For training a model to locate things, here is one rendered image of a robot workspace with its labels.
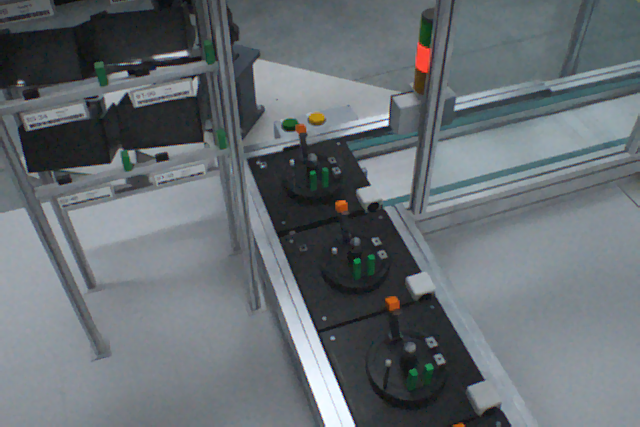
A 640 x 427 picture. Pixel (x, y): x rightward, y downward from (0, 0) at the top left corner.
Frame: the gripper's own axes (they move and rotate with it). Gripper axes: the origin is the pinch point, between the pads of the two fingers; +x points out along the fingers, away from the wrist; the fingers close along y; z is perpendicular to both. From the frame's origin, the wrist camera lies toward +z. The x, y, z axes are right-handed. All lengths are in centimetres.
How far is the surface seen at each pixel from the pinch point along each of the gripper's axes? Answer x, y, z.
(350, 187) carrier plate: 10.2, 34.0, -29.6
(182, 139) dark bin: 21.9, 6.2, 11.0
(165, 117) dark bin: 19.6, 4.0, 14.1
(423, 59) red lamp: 5.6, 47.7, 6.4
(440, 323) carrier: 46, 48, -21
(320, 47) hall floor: -166, 31, -180
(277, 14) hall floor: -204, 7, -189
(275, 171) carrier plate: 4.1, 17.3, -30.3
